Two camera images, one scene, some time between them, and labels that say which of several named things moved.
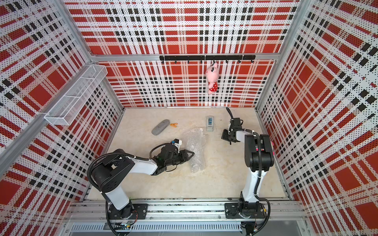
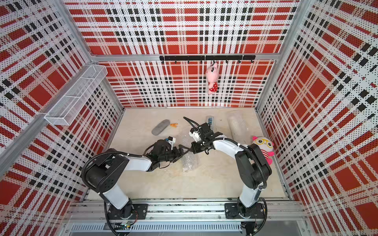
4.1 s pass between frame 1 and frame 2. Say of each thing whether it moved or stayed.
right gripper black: moved
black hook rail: stayed
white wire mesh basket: stayed
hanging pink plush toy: stayed
